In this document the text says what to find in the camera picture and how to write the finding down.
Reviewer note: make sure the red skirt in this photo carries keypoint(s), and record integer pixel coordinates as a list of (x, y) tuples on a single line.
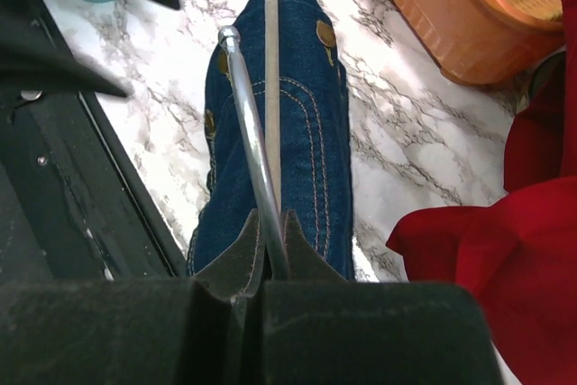
[(518, 256)]

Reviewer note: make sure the orange plastic basin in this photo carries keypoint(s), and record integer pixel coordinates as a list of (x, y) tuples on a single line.
[(485, 42)]

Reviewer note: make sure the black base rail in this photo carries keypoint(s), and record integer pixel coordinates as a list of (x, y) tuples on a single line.
[(73, 206)]

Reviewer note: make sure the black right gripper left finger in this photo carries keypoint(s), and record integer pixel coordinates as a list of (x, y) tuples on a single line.
[(203, 330)]

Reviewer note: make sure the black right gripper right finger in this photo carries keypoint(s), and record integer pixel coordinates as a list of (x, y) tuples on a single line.
[(338, 332)]

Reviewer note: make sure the grey hanger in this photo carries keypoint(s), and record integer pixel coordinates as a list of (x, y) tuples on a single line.
[(261, 142)]

